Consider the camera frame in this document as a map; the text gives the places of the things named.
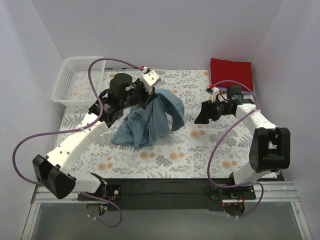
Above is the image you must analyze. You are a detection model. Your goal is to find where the folded red t shirt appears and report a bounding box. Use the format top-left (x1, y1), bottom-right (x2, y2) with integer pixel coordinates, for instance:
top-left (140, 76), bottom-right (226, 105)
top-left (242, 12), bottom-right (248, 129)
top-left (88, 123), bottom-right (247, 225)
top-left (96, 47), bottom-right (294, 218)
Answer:
top-left (209, 58), bottom-right (254, 91)

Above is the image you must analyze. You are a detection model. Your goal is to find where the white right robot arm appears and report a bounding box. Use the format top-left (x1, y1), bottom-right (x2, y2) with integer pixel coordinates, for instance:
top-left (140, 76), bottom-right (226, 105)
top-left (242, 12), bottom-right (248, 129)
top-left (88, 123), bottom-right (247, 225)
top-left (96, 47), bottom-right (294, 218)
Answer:
top-left (194, 84), bottom-right (291, 199)

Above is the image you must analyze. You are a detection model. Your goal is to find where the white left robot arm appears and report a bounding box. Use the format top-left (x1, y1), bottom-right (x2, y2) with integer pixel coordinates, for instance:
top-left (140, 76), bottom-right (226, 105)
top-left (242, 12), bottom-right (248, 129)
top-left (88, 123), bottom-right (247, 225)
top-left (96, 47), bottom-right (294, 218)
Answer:
top-left (32, 70), bottom-right (161, 200)

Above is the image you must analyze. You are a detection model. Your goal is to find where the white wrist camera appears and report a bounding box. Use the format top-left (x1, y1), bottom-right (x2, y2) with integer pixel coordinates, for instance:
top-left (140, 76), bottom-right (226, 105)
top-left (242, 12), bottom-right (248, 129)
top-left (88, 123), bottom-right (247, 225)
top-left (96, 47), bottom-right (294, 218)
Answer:
top-left (140, 70), bottom-right (161, 92)
top-left (206, 85), bottom-right (220, 103)

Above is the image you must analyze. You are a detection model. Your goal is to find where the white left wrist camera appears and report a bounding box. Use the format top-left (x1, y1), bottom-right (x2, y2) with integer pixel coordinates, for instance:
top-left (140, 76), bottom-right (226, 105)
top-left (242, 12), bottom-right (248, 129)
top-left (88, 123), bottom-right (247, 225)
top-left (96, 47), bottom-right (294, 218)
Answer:
top-left (140, 70), bottom-right (161, 92)

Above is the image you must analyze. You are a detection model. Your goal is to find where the blue-grey t shirt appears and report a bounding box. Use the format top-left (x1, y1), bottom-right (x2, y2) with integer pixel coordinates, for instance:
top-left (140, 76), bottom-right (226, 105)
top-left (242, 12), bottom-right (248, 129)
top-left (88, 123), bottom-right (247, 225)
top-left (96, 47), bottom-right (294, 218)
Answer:
top-left (111, 88), bottom-right (185, 150)

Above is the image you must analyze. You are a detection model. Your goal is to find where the folded lilac t shirt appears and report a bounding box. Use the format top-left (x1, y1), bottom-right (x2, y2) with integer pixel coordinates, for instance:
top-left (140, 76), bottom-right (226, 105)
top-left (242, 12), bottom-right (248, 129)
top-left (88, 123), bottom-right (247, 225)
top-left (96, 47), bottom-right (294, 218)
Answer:
top-left (206, 83), bottom-right (251, 95)

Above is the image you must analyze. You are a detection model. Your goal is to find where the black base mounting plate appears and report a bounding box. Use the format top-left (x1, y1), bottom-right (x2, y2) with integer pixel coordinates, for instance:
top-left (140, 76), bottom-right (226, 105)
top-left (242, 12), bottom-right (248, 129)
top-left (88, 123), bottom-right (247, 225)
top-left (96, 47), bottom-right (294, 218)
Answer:
top-left (77, 174), bottom-right (286, 211)

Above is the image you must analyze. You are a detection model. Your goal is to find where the white plastic mesh basket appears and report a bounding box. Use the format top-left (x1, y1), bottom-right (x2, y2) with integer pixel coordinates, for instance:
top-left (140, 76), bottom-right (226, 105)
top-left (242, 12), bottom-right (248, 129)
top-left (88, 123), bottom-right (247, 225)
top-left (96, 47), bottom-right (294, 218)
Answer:
top-left (51, 56), bottom-right (99, 107)

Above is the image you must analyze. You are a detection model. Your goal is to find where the aluminium extrusion rail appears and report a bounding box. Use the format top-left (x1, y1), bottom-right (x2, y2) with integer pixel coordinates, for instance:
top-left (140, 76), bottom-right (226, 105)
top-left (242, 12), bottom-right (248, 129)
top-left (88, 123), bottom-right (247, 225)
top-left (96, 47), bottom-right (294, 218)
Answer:
top-left (22, 181), bottom-right (312, 240)

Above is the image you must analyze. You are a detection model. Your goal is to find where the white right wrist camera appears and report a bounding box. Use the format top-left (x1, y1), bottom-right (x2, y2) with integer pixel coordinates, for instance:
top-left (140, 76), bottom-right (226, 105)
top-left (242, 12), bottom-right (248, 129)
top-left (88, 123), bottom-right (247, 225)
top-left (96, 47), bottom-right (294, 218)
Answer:
top-left (206, 85), bottom-right (220, 103)

